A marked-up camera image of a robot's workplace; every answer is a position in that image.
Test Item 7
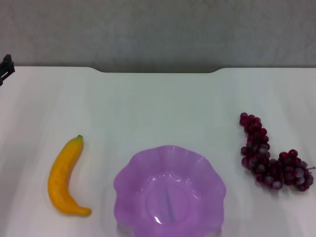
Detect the yellow banana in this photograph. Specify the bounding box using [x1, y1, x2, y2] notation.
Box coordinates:
[47, 134, 92, 218]

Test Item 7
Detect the dark red grape bunch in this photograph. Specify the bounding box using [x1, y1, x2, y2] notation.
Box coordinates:
[239, 112, 316, 192]

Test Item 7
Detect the purple wavy plastic plate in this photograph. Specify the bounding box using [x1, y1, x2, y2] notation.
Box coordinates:
[113, 145, 227, 237]

